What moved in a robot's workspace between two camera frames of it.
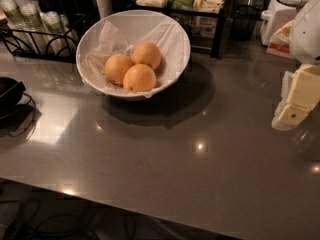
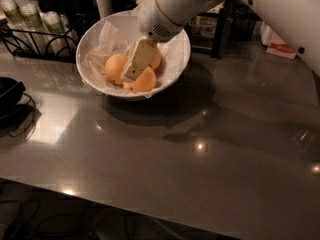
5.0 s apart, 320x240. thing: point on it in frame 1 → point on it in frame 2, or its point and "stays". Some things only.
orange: (139, 78) stays
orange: (115, 68) stays
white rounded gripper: (306, 34) → (154, 20)
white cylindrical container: (103, 0) stays
